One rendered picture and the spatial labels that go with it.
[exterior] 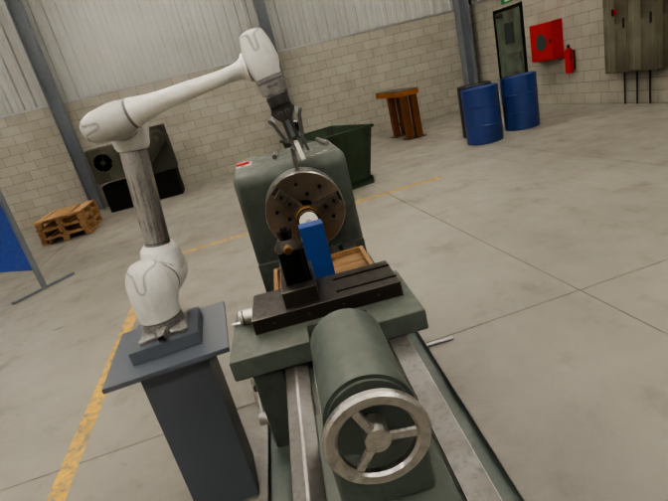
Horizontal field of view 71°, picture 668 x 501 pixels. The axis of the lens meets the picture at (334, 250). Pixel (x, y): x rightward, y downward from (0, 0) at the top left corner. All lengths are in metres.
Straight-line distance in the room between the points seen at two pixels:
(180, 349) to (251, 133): 10.30
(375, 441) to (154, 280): 1.29
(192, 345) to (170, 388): 0.19
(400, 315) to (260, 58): 0.93
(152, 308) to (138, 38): 10.58
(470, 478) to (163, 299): 1.27
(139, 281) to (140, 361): 0.29
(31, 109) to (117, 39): 2.42
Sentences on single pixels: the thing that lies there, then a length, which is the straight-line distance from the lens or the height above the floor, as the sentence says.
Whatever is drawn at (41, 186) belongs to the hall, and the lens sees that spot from 12.65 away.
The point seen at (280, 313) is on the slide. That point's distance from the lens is 1.32.
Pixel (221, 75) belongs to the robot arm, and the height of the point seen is 1.63.
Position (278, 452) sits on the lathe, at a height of 0.54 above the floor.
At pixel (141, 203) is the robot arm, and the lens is 1.95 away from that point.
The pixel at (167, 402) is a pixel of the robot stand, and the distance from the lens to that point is 1.95.
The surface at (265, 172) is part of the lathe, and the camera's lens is 1.99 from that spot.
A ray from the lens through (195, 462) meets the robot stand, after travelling 2.12.
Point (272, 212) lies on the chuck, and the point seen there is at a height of 1.11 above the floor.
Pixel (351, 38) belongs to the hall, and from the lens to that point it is 12.41.
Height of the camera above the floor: 1.53
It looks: 19 degrees down
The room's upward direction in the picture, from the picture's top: 14 degrees counter-clockwise
